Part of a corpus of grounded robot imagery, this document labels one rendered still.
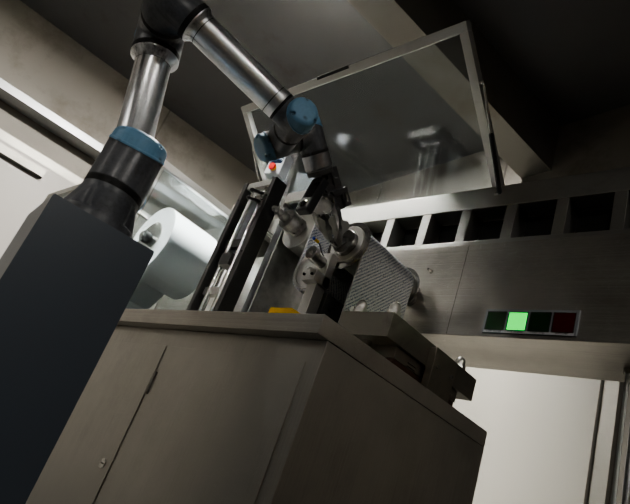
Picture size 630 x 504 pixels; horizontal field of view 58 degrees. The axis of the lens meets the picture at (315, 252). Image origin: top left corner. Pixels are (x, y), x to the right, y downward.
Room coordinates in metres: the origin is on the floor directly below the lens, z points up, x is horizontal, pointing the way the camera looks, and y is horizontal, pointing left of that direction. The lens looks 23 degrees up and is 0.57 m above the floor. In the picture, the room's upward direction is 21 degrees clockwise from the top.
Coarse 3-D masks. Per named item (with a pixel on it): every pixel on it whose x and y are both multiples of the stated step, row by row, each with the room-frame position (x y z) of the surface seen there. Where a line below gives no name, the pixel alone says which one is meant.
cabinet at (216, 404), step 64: (128, 384) 1.50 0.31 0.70; (192, 384) 1.29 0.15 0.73; (256, 384) 1.13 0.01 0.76; (320, 384) 1.04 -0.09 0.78; (384, 384) 1.14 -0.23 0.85; (64, 448) 1.62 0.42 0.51; (128, 448) 1.40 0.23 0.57; (192, 448) 1.22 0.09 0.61; (256, 448) 1.08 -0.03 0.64; (320, 448) 1.07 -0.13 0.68; (384, 448) 1.18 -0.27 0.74; (448, 448) 1.32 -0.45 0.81
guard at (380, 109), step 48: (432, 48) 1.39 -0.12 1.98; (336, 96) 1.74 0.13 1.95; (384, 96) 1.61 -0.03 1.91; (432, 96) 1.49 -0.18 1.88; (336, 144) 1.87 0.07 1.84; (384, 144) 1.72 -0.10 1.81; (432, 144) 1.59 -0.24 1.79; (480, 144) 1.47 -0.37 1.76; (288, 192) 2.20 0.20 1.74; (384, 192) 1.85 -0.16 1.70; (432, 192) 1.70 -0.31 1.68
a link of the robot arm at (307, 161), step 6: (312, 156) 1.28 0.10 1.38; (318, 156) 1.28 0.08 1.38; (324, 156) 1.28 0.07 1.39; (306, 162) 1.30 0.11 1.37; (312, 162) 1.29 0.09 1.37; (318, 162) 1.29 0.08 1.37; (324, 162) 1.29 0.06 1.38; (330, 162) 1.30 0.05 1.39; (306, 168) 1.32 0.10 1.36; (312, 168) 1.30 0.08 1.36; (318, 168) 1.30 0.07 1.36; (324, 168) 1.30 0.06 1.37
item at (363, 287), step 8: (360, 272) 1.40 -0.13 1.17; (360, 280) 1.41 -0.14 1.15; (368, 280) 1.42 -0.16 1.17; (352, 288) 1.39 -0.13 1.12; (360, 288) 1.41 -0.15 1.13; (368, 288) 1.43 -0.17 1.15; (376, 288) 1.45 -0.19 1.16; (352, 296) 1.40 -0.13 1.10; (360, 296) 1.42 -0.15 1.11; (368, 296) 1.44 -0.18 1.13; (376, 296) 1.46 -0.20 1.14; (384, 296) 1.47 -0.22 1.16; (392, 296) 1.49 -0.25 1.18; (344, 304) 1.39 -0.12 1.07; (352, 304) 1.41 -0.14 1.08; (368, 304) 1.44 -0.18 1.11; (376, 304) 1.46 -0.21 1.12; (384, 304) 1.48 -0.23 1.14; (400, 304) 1.52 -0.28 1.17; (400, 312) 1.53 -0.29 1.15
